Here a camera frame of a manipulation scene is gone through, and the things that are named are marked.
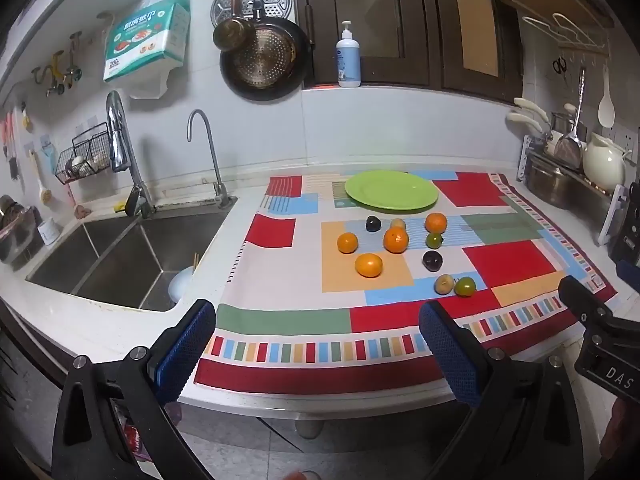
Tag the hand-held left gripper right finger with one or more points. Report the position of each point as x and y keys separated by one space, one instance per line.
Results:
x=450 y=350

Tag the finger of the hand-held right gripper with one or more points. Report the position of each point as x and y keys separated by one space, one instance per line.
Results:
x=629 y=271
x=580 y=297

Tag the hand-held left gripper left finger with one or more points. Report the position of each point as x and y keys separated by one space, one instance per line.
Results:
x=185 y=350

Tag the green plum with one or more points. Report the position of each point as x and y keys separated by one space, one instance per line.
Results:
x=465 y=286
x=434 y=240

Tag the yellow plum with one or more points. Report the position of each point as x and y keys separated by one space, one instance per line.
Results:
x=398 y=223
x=444 y=284

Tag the dark purple plum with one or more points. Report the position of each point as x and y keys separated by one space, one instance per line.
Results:
x=373 y=223
x=432 y=260

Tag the orange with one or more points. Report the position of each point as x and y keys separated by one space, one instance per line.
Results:
x=369 y=265
x=347 y=242
x=436 y=222
x=396 y=239

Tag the green plate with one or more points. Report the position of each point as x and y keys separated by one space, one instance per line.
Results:
x=391 y=191

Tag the person's right hand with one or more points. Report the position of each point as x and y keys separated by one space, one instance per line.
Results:
x=622 y=427

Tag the white bowl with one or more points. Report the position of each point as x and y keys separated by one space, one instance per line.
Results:
x=180 y=287

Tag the colourful patchwork cloth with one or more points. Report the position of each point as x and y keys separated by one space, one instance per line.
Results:
x=510 y=257

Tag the wooden chopsticks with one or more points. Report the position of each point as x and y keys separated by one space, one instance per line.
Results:
x=195 y=262

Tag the large steel pot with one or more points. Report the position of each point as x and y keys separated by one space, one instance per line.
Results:
x=560 y=187

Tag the white ceramic pitcher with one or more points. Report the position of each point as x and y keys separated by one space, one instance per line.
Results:
x=602 y=162

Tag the steel kitchen sink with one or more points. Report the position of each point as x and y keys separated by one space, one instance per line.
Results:
x=120 y=255

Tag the metal skimmer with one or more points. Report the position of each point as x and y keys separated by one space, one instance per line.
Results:
x=570 y=150

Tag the steel dish rack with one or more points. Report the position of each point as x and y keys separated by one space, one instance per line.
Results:
x=524 y=160

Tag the white rice paddle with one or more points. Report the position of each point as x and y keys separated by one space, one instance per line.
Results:
x=606 y=107

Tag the small white cup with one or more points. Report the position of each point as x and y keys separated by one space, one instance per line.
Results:
x=49 y=232

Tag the slim gooseneck faucet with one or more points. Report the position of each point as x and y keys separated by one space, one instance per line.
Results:
x=214 y=160

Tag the dark cooking pots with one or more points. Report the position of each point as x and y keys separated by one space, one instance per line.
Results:
x=17 y=230

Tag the wooden dish brush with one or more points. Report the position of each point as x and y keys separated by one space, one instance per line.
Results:
x=45 y=192

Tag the chrome pull-down faucet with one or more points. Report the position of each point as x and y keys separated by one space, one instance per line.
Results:
x=120 y=145

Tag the black scissors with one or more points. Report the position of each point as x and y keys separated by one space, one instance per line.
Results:
x=560 y=66

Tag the dark door with tan pane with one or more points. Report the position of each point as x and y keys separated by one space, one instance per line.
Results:
x=480 y=25

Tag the black frying pan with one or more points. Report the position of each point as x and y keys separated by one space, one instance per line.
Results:
x=295 y=75

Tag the golden perforated strainer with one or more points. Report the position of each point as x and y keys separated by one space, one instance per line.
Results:
x=262 y=57

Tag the white pump soap bottle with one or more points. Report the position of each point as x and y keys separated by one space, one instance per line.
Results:
x=349 y=62

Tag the green tissue pack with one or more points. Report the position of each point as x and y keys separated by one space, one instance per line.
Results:
x=145 y=40

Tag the small brass saucepan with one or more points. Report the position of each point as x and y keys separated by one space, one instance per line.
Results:
x=232 y=34

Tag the wall power socket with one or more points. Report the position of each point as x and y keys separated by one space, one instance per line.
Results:
x=625 y=139

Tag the brass wall tap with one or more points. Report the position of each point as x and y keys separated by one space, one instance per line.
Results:
x=50 y=75
x=74 y=67

